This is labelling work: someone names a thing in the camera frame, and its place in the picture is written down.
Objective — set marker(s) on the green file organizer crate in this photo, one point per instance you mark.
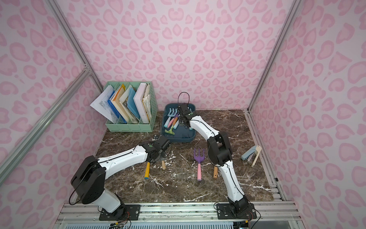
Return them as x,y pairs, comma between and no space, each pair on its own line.
130,127

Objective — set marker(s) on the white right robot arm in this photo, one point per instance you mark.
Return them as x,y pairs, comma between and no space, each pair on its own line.
220,154

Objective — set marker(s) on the blue folder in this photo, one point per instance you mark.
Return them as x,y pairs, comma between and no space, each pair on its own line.
114,109

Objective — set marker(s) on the blue rake yellow handle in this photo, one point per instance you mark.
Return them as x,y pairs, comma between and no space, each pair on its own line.
147,171

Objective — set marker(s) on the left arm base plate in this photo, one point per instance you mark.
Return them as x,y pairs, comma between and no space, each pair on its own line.
124,212

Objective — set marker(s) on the orange book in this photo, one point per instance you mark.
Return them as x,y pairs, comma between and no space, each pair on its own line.
118,105

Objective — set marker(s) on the white paper sheets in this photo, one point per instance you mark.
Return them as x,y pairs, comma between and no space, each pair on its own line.
101,105

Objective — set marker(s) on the grey blue stapler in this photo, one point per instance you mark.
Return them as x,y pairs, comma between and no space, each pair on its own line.
254,151

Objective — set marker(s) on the aluminium front rail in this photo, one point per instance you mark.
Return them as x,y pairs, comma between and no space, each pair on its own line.
182,215

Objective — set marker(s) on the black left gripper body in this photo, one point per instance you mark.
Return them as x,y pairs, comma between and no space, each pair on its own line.
164,143

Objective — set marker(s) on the teal book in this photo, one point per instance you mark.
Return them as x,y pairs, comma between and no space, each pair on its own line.
127,100

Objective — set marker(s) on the teal rake mint handle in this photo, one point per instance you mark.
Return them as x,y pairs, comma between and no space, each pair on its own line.
172,113

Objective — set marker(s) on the dark green rake wooden handle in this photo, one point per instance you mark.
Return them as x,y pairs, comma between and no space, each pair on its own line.
166,162

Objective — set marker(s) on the dark teal storage box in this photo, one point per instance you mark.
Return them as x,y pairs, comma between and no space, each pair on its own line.
182,133

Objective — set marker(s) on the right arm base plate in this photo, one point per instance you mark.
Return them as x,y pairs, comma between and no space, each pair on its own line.
228,211

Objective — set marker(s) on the purple rake pink handle small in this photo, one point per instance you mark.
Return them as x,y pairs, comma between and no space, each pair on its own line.
171,122

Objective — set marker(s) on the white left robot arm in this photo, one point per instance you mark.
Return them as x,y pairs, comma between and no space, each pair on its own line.
89,180

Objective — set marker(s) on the lime rake orange handle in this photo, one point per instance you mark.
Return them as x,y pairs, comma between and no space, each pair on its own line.
169,130

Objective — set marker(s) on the light blue rake white handle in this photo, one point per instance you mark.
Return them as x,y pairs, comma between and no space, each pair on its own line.
176,122

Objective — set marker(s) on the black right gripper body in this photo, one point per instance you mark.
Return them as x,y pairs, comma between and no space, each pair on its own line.
183,110

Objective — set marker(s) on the white thick book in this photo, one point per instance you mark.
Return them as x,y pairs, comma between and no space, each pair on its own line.
142,101

